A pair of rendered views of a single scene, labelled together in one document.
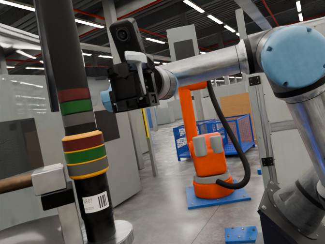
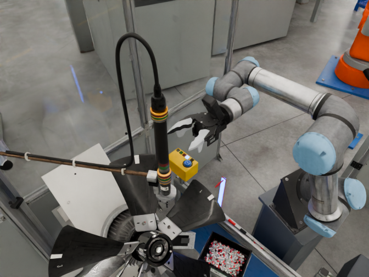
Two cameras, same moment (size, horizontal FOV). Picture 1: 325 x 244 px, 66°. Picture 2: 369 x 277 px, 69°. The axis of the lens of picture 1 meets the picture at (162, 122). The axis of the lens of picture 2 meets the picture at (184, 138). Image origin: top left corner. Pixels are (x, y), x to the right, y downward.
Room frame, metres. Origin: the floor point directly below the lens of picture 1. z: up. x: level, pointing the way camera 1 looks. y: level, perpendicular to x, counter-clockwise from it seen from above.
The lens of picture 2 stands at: (-0.13, -0.23, 2.21)
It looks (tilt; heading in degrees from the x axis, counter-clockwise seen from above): 45 degrees down; 31
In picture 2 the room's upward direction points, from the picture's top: straight up
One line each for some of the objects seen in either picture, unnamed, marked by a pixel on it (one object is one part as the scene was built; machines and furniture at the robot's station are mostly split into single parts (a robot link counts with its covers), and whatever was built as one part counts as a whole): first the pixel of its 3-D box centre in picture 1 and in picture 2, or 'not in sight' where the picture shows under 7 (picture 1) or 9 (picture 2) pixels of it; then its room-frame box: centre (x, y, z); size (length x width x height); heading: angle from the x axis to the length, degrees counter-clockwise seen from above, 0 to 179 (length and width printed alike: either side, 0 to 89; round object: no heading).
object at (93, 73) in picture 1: (88, 87); (180, 131); (0.39, 0.10, 1.62); 0.09 x 0.03 x 0.06; 142
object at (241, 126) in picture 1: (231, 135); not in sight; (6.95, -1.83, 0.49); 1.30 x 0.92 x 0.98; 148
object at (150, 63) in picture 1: (140, 65); (207, 130); (0.42, 0.02, 1.65); 0.09 x 0.05 x 0.02; 5
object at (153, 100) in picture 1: (138, 85); (211, 123); (0.48, 0.03, 1.62); 0.12 x 0.08 x 0.09; 163
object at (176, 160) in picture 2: not in sight; (182, 165); (0.70, 0.29, 1.02); 0.16 x 0.10 x 0.11; 76
